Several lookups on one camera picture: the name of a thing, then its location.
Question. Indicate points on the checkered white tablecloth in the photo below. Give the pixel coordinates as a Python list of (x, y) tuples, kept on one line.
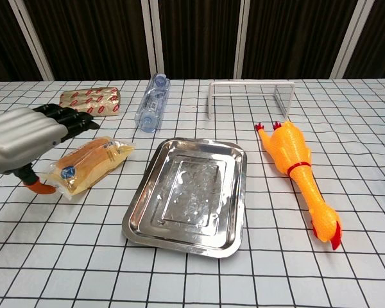
[(192, 272)]

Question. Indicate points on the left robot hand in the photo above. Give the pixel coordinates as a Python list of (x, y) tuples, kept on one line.
[(22, 134)]

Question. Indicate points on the stainless steel tray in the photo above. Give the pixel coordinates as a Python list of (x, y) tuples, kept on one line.
[(187, 192)]

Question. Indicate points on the orange rubber chicken toy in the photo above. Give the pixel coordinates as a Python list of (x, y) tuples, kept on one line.
[(300, 167)]

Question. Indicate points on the gold red-printed snack package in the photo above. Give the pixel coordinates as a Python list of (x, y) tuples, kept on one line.
[(91, 99)]

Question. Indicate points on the orange snack packet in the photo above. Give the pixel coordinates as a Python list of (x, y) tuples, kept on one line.
[(90, 160)]

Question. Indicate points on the clear plastic water bottle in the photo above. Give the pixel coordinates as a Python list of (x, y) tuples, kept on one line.
[(153, 104)]

